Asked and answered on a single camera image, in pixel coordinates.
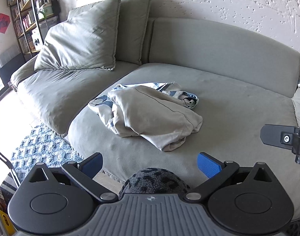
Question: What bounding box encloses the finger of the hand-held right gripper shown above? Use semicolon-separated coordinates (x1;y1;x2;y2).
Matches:
260;124;300;164

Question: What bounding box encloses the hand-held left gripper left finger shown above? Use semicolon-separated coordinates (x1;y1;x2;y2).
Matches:
29;152;118;203

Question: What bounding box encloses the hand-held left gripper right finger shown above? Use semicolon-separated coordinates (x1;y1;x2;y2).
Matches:
186;152;279;203

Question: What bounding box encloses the beige garment with blue print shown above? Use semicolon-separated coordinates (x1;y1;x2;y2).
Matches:
88;82;203;152

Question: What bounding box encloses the blue patterned rug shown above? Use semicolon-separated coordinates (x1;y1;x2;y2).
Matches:
11;124;84;180

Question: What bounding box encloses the person's leg in spotted pants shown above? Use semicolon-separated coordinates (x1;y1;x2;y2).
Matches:
118;168;191;200

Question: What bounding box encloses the grey sofa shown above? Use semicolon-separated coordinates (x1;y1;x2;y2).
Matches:
10;17;300;223

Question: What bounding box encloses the wooden bookshelf with books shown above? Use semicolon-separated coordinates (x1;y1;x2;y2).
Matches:
6;0;61;61

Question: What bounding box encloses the black metal frame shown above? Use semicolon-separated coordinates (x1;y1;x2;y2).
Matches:
0;145;20;190

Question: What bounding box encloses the red square wall decoration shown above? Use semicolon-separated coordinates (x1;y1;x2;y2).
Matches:
0;12;11;34

